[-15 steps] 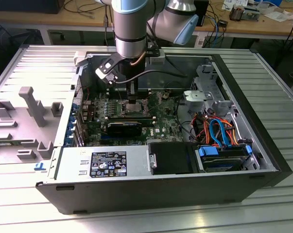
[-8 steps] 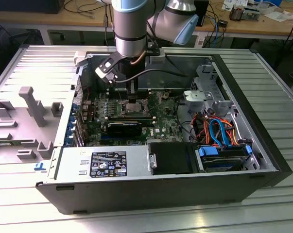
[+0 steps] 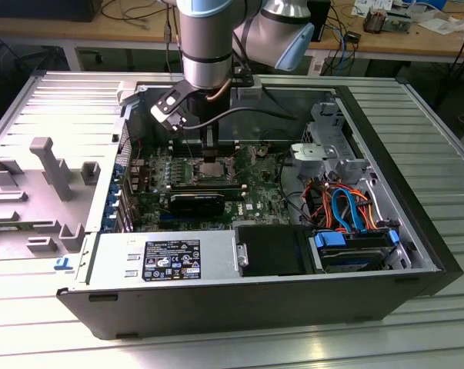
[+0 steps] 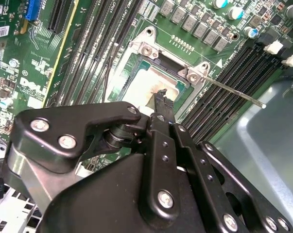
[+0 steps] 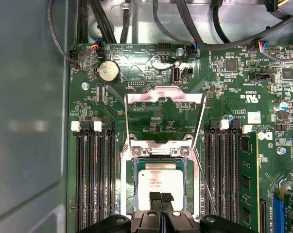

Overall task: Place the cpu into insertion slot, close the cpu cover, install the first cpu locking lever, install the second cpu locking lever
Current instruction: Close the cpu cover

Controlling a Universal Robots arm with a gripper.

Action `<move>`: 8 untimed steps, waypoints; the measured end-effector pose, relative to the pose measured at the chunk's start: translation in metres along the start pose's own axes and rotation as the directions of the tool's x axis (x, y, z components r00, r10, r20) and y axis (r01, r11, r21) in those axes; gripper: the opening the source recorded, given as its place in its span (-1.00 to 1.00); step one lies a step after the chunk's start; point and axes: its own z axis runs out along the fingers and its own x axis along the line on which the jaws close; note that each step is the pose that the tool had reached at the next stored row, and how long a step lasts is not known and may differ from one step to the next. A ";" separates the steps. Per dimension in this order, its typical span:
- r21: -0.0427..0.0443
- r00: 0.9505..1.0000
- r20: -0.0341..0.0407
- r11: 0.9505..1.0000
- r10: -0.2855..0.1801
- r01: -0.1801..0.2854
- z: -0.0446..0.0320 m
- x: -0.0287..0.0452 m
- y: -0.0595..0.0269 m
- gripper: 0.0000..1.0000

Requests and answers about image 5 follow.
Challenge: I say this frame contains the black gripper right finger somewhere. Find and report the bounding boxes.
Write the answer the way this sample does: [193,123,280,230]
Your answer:
[161,193,258,233]

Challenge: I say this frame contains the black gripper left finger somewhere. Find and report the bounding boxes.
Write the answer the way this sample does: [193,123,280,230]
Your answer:
[78,192,163,233]

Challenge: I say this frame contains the silver CPU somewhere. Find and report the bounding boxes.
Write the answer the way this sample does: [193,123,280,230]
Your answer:
[133,160,188,212]

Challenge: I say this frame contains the metal socket cover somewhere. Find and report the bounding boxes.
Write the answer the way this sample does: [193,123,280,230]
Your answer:
[124,85,207,156]

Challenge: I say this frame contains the CPU socket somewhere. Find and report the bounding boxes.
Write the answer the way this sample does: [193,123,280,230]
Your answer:
[121,132,200,218]

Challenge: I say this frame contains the black RAM slot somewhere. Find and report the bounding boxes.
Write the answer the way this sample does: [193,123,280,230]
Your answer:
[204,118,215,216]
[224,118,241,225]
[82,120,99,233]
[214,118,230,219]
[94,120,108,233]
[103,120,118,219]
[70,121,88,233]

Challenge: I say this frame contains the black expansion slot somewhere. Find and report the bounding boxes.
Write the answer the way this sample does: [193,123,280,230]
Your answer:
[259,198,267,233]

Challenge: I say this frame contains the blue expansion slot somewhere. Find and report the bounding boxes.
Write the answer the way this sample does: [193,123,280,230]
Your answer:
[272,195,286,233]

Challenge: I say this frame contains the green RAM stick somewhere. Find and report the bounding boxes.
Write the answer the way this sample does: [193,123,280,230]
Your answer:
[238,133,260,233]

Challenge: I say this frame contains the green motherboard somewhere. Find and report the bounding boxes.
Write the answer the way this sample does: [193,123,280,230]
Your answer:
[68,43,293,233]

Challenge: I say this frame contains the small white board sticker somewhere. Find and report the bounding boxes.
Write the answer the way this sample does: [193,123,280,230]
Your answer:
[247,111,261,126]

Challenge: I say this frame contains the silver internal USB port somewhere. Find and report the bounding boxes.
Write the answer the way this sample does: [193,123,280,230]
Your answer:
[172,67,182,84]

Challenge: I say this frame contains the silver coin battery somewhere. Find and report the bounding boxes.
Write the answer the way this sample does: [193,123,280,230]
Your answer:
[97,60,121,83]

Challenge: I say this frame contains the black PC case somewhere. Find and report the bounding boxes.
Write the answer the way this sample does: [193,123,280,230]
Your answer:
[0,0,293,233]

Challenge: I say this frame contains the thick black cable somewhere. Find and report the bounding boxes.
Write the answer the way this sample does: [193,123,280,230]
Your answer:
[181,0,293,51]

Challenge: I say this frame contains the black sleeved cable bundle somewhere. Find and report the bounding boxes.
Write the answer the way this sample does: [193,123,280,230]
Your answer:
[77,0,118,46]

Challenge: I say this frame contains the black power connector coloured wires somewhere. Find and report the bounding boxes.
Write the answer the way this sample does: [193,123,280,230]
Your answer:
[264,0,290,13]

